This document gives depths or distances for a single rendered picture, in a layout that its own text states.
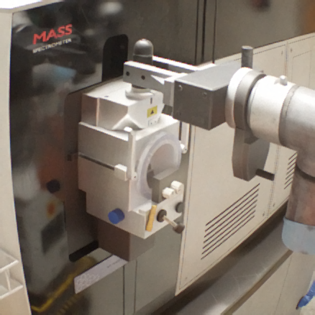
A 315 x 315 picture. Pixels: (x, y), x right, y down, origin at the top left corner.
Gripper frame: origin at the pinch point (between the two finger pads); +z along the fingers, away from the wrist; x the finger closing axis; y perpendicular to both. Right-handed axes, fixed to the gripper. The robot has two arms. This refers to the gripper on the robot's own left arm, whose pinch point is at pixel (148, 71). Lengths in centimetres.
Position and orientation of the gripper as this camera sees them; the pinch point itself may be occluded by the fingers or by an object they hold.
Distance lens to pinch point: 76.4
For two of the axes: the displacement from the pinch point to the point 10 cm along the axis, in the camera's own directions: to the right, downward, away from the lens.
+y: 0.5, -9.0, -4.2
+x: -6.0, 3.1, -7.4
